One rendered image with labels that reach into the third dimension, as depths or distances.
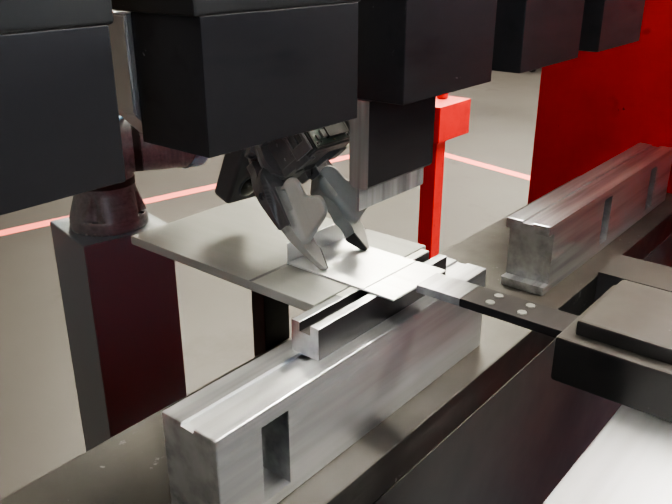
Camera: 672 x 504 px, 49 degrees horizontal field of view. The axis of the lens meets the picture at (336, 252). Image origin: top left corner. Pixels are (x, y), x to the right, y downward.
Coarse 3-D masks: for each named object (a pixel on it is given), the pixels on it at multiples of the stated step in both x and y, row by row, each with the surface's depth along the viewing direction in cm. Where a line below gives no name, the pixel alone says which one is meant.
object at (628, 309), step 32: (416, 288) 67; (448, 288) 67; (480, 288) 67; (640, 288) 60; (512, 320) 62; (544, 320) 61; (576, 320) 57; (608, 320) 55; (640, 320) 55; (576, 352) 54; (608, 352) 53; (640, 352) 52; (576, 384) 55; (608, 384) 53; (640, 384) 52
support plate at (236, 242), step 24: (192, 216) 86; (216, 216) 86; (240, 216) 86; (264, 216) 86; (144, 240) 79; (168, 240) 79; (192, 240) 79; (216, 240) 79; (240, 240) 79; (264, 240) 79; (288, 240) 79; (384, 240) 79; (192, 264) 74; (216, 264) 73; (240, 264) 73; (264, 264) 73; (264, 288) 68; (288, 288) 68; (312, 288) 68; (336, 288) 68
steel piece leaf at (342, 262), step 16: (320, 240) 76; (336, 240) 78; (288, 256) 72; (304, 256) 74; (336, 256) 74; (352, 256) 74; (368, 256) 74; (384, 256) 74; (400, 256) 74; (320, 272) 70; (336, 272) 70; (352, 272) 70; (368, 272) 70; (384, 272) 70
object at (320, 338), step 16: (320, 304) 65; (336, 304) 65; (352, 304) 65; (368, 304) 65; (384, 304) 68; (400, 304) 70; (304, 320) 62; (320, 320) 64; (336, 320) 62; (352, 320) 64; (368, 320) 66; (384, 320) 68; (304, 336) 62; (320, 336) 61; (336, 336) 63; (352, 336) 65; (304, 352) 62; (320, 352) 61
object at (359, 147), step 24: (360, 120) 60; (384, 120) 61; (408, 120) 64; (432, 120) 67; (360, 144) 61; (384, 144) 62; (408, 144) 65; (432, 144) 68; (360, 168) 62; (384, 168) 63; (408, 168) 66; (360, 192) 63; (384, 192) 66
